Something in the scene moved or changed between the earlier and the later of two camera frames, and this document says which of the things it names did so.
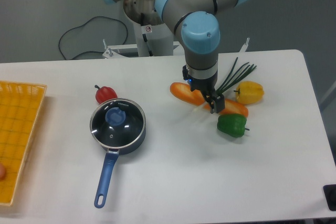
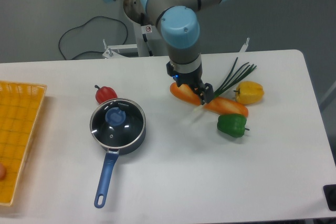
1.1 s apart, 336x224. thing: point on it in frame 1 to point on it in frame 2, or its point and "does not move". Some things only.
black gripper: [207, 86] to [192, 78]
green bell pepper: [232, 124] does not move
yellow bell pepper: [248, 92] does not move
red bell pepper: [104, 94] does not move
